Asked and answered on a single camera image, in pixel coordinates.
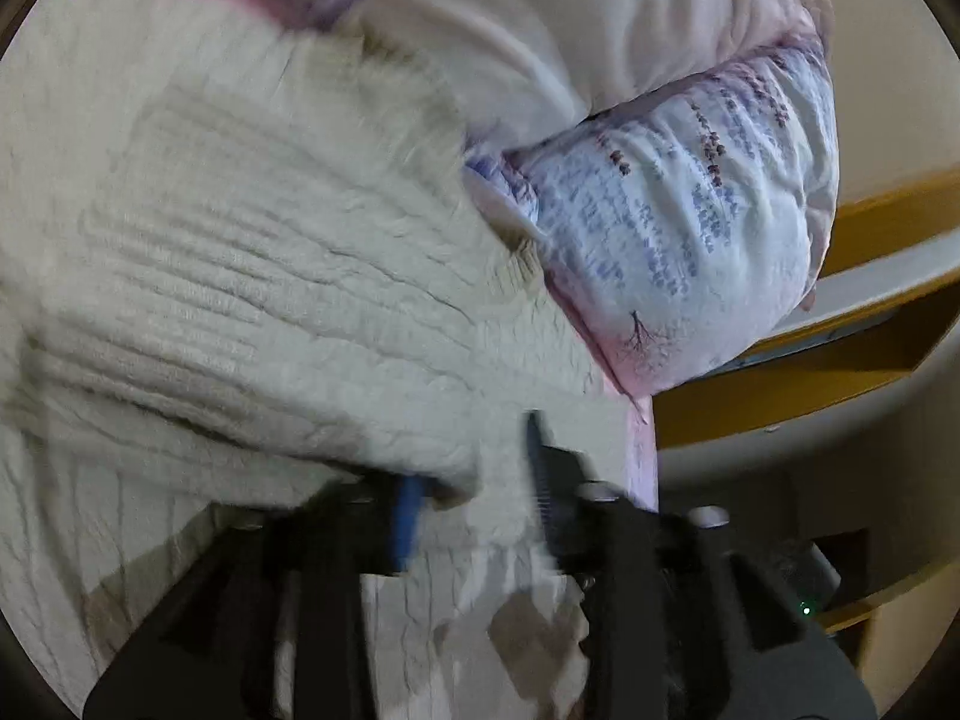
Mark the yellow wooden bed frame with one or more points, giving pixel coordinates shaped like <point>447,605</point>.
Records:
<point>795,390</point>

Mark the dark device with green light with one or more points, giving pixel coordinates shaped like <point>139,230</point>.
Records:
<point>810,585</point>

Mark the cream knitted blanket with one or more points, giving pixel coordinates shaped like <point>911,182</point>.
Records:
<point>247,277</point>

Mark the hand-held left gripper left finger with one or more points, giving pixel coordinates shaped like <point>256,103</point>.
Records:
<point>409,525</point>

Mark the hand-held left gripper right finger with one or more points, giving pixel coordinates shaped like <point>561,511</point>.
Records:
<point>538,480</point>

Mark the pink printed quilt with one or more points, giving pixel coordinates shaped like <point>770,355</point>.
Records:
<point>675,225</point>

